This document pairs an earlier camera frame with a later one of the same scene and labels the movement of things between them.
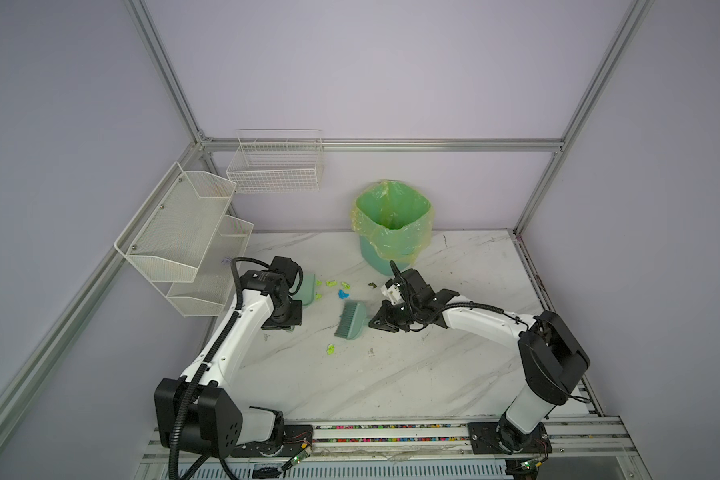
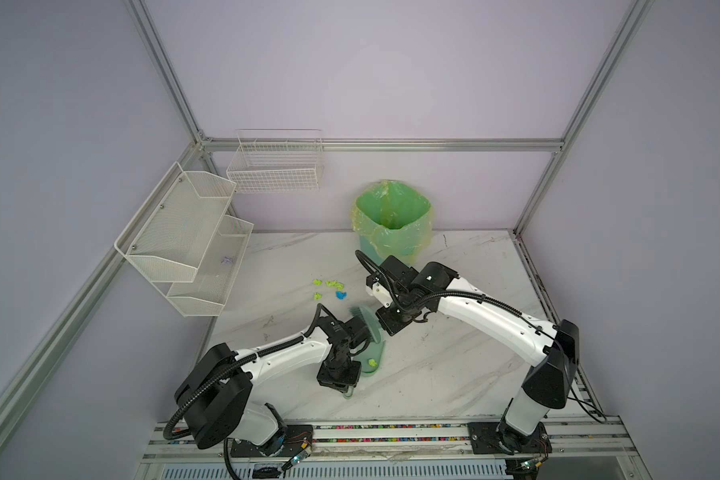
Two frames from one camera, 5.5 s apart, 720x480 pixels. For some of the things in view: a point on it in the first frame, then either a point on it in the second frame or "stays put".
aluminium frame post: (139, 14) stays put
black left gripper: (295, 318) to (350, 380)
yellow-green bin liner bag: (395, 218) stays put
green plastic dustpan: (306, 293) to (370, 361)
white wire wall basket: (276, 160) stays put
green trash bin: (391, 223) stays put
